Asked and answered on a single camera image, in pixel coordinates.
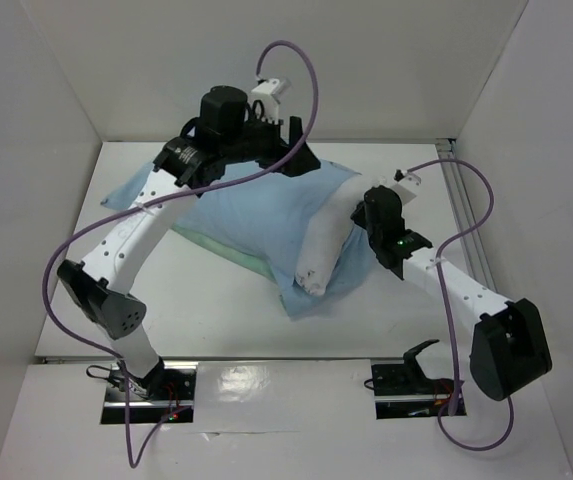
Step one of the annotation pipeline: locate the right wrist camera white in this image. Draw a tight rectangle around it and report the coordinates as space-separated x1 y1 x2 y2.
391 170 422 205

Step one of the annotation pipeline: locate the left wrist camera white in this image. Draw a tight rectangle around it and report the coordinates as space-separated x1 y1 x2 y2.
248 78 291 125

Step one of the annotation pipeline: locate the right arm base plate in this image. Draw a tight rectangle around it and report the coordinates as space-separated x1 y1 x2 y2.
363 339 454 420

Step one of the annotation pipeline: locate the aluminium rail frame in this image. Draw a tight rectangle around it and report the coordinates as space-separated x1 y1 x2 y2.
436 138 496 290

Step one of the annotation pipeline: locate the blue green pillowcase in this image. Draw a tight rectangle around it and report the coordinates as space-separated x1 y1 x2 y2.
100 158 375 322

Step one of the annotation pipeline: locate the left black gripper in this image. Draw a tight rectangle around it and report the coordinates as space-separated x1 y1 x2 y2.
221 108 319 177

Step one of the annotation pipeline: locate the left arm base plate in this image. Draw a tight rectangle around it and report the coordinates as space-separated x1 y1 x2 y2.
86 361 197 425

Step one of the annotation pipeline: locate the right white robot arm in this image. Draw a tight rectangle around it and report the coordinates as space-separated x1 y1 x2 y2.
352 186 552 401

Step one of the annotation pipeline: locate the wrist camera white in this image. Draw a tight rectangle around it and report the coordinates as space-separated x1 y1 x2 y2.
391 170 422 205
248 78 291 125

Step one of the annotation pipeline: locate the white pillow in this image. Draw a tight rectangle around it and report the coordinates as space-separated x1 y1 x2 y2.
295 174 390 297

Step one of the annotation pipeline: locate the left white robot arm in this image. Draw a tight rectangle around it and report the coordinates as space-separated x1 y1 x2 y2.
57 78 320 399

